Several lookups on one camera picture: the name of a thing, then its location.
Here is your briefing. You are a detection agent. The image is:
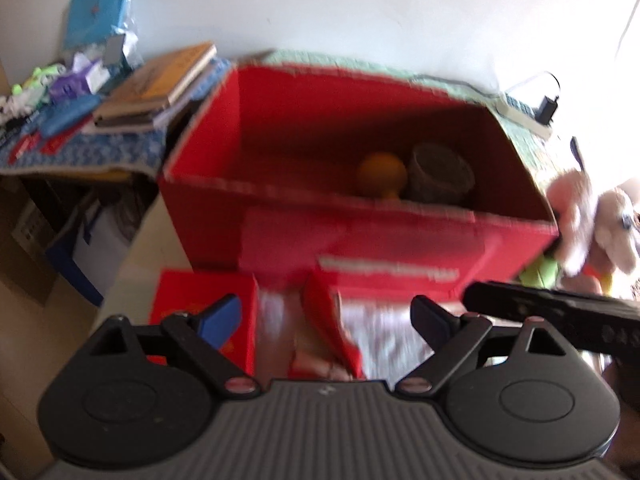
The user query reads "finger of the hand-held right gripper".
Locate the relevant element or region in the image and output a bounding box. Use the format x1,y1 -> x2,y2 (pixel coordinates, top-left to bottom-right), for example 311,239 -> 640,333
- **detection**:
462,281 -> 640,356

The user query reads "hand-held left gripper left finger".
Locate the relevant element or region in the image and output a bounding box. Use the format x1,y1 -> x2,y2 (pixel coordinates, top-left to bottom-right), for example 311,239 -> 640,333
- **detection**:
90,294 -> 263,401

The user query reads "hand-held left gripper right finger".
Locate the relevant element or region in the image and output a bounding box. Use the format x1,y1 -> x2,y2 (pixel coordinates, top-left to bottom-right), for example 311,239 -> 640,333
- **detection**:
395,296 -> 581,401

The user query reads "small red gift box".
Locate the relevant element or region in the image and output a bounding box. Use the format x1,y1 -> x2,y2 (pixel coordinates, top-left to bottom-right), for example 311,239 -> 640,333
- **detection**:
149,269 -> 261,376

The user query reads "red white knot ornament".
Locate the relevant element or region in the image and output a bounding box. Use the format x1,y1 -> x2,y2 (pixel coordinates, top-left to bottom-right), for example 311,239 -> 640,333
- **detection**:
287,267 -> 368,383

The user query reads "large red cardboard box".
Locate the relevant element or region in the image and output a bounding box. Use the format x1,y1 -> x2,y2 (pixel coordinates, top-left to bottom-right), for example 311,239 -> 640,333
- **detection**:
157,62 -> 561,301

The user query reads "brown wooden gourd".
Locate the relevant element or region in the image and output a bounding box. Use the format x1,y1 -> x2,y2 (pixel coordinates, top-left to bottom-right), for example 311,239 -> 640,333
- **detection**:
357,152 -> 408,201

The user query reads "pink plush toy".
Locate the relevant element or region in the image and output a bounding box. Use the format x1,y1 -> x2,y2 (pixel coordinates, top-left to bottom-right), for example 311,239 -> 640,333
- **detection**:
517,170 -> 640,293

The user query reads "white power strip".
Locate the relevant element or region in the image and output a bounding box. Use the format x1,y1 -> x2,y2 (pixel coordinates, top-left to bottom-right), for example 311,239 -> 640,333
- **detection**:
497,91 -> 553,138

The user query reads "black charger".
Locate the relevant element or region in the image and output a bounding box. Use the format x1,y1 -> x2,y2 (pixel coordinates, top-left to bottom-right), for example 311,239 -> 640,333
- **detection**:
536,95 -> 560,126

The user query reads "brown book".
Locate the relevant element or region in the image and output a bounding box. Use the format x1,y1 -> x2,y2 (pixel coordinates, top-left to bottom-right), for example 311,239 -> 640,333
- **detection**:
94,92 -> 201,130

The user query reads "red packet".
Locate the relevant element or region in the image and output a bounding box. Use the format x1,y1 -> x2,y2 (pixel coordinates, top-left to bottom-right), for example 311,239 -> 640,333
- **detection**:
40,127 -> 93,156

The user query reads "tan book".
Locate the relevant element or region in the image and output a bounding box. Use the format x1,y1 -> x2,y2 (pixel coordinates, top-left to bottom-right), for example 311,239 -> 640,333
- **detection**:
107,42 -> 218,109

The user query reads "blue packet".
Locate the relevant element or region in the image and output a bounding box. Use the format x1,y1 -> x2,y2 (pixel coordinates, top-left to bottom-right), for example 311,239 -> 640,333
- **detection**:
40,94 -> 103,138

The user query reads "purple packet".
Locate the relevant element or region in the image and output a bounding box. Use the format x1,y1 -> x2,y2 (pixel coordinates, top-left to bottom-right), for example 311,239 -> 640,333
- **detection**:
50,67 -> 101,103

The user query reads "small dark device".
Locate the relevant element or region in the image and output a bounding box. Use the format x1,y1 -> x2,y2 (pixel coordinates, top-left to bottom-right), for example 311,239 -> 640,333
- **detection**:
103,36 -> 126,66

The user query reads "green toy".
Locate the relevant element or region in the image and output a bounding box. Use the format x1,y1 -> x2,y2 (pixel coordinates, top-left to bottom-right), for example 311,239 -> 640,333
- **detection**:
12,62 -> 66,96

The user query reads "light blue plastic bag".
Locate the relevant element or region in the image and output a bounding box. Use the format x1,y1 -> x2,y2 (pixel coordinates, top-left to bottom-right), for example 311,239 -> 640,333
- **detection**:
64,0 -> 133,53

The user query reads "black cable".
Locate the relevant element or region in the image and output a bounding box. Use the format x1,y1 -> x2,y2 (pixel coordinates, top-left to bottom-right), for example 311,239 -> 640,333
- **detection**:
505,71 -> 561,101

